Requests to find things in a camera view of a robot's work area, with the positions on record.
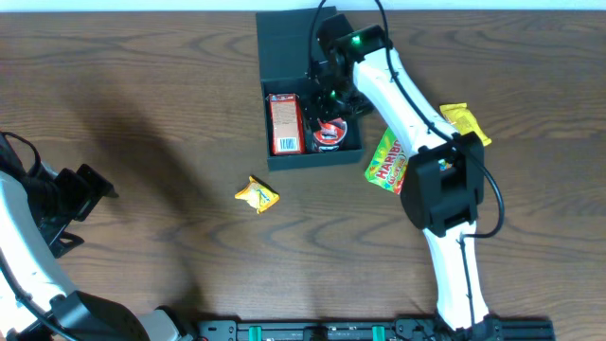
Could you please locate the yellow snack packet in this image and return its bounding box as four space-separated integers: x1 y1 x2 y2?
439 102 492 147

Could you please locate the small red Pringles can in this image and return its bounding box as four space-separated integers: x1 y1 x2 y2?
312 118 348 153

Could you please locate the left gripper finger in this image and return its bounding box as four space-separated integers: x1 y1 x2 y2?
75 164 119 222
39 224 84 259

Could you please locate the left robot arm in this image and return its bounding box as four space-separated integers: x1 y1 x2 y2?
1 132 197 341

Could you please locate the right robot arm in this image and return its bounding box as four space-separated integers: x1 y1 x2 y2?
304 14 489 332

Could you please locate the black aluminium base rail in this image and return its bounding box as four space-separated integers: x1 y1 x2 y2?
197 316 556 341

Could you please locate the Haribo gummy worms bag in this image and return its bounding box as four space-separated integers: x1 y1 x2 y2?
365 129 408 194

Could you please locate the small orange yellow snack bag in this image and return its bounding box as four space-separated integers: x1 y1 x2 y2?
235 176 280 214

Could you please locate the red and white carton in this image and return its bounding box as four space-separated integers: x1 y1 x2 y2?
268 94 306 155

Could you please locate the dark green box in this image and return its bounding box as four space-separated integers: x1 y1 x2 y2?
256 7 365 171

